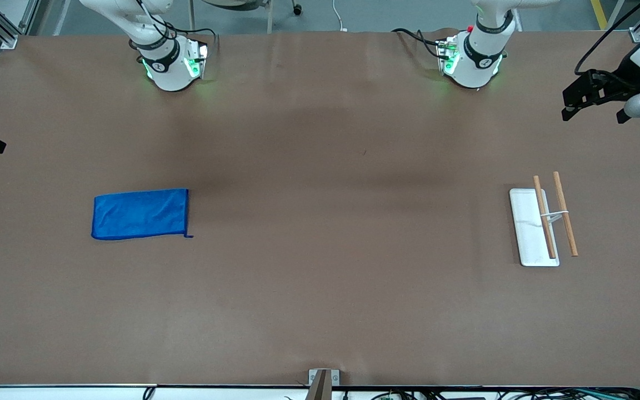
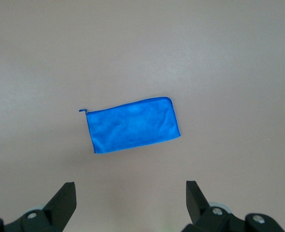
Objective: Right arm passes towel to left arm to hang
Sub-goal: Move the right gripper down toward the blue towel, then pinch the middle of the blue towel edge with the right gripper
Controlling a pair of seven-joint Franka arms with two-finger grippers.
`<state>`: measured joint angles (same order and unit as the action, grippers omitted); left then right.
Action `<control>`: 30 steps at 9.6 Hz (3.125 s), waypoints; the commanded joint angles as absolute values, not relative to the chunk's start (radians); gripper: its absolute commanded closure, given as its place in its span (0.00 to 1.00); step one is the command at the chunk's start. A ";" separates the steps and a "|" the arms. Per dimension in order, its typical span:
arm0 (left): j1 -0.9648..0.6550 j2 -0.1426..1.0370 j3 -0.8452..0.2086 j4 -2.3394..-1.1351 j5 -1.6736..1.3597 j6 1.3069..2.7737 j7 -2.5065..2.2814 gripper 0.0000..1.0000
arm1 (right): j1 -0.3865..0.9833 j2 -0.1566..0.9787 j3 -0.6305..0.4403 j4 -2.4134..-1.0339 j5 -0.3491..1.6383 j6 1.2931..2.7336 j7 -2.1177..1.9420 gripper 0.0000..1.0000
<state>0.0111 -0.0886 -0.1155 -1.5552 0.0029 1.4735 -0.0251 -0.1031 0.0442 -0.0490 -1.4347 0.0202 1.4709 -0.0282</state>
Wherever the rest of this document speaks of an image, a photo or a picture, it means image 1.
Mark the black left arm base cable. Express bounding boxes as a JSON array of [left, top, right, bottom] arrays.
[[391, 28, 449, 59]]

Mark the wooden towel rack rod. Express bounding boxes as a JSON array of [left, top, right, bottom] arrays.
[[553, 171, 579, 257], [533, 175, 557, 259]]

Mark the brown camera mount post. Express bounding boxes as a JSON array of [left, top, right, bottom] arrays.
[[304, 369, 332, 400]]

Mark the black arm base cable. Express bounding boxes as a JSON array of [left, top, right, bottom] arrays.
[[160, 21, 218, 57], [391, 28, 449, 59]]

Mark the white towel rack base plate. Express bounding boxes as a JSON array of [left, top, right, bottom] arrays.
[[509, 188, 560, 267]]

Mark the tangled cable bundle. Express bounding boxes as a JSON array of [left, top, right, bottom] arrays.
[[284, 386, 640, 400]]

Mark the grey metal mounting bracket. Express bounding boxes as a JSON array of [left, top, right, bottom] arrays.
[[308, 369, 340, 386]]

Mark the brown table cover sheet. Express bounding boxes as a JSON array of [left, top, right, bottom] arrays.
[[0, 30, 640, 388]]

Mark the blue microfibre towel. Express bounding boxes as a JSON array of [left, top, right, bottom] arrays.
[[91, 188, 194, 241]]

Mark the black right arm base cable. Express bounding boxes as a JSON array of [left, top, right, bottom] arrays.
[[160, 21, 218, 57]]

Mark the white floor cable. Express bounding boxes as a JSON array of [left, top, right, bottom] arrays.
[[332, 0, 349, 32]]

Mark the office chair base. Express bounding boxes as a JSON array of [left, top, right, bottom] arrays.
[[189, 0, 303, 34]]

